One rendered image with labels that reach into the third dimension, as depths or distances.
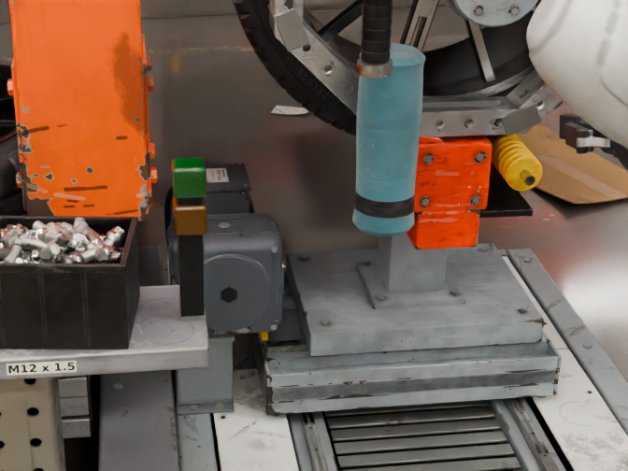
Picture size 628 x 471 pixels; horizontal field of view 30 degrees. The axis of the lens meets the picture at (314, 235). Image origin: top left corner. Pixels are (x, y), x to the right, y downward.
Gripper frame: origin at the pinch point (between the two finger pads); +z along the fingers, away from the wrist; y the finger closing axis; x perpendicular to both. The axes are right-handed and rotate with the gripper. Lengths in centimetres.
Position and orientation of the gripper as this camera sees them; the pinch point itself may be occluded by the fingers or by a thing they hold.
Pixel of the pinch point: (577, 128)
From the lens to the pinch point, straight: 147.2
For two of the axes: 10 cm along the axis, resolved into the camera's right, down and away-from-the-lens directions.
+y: -9.7, 0.8, -2.2
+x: 0.4, 9.8, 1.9
